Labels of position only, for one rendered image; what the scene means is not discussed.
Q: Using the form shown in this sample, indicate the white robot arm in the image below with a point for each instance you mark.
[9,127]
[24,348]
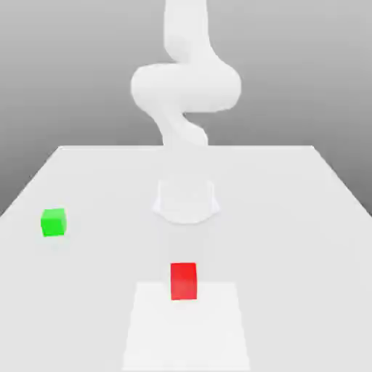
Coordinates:
[186,87]

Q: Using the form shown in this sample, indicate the small red cube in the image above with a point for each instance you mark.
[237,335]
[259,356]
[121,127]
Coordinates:
[183,281]

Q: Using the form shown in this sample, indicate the small green cube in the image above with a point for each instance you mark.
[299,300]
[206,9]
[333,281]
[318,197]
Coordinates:
[53,222]

